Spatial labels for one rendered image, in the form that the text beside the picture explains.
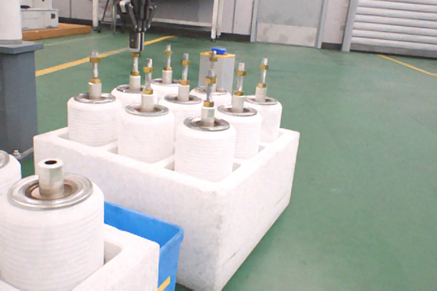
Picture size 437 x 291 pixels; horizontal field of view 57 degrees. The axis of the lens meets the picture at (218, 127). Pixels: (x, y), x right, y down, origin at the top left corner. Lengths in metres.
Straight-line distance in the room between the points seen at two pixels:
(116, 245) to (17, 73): 0.73
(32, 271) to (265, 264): 0.46
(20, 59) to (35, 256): 0.78
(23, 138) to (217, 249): 0.70
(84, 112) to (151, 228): 0.24
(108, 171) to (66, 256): 0.31
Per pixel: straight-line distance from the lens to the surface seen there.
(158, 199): 0.64
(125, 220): 0.66
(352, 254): 0.85
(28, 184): 0.43
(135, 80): 0.86
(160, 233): 0.63
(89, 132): 0.75
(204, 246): 0.63
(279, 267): 0.77
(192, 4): 5.99
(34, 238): 0.39
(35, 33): 4.11
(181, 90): 0.79
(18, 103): 1.14
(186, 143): 0.62
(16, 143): 1.17
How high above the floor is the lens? 0.43
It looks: 17 degrees down
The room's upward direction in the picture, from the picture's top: 5 degrees clockwise
